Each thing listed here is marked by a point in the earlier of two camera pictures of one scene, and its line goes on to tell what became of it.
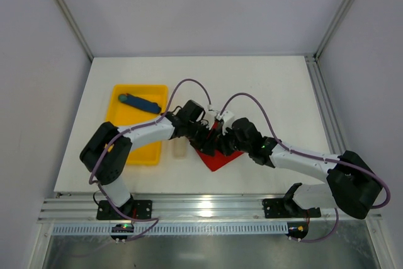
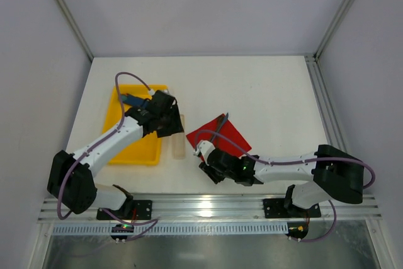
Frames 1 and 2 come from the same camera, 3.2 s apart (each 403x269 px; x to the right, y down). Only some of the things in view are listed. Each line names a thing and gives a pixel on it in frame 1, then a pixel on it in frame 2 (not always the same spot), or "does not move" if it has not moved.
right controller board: [297, 230] does not move
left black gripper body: [203, 142] to [170, 121]
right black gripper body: [225, 144] to [211, 170]
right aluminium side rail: [332, 128] does not move
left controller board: [121, 228] does not move
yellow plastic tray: [123, 115] does not move
